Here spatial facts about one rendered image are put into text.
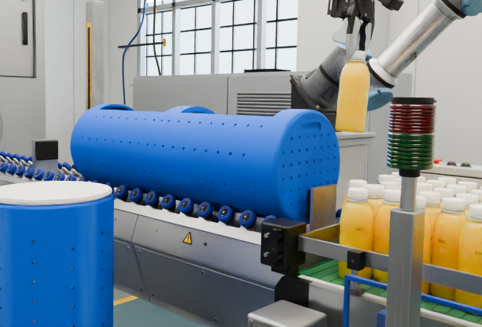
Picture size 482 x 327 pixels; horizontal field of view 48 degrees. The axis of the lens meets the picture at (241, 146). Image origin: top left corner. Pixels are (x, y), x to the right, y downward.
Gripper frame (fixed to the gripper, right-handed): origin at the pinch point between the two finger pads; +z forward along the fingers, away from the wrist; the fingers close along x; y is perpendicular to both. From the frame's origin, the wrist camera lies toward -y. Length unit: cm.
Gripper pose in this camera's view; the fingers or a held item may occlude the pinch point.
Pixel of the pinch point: (357, 54)
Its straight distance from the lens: 125.8
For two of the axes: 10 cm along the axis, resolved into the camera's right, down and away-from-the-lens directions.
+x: -6.6, -0.5, -7.5
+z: -1.2, 9.9, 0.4
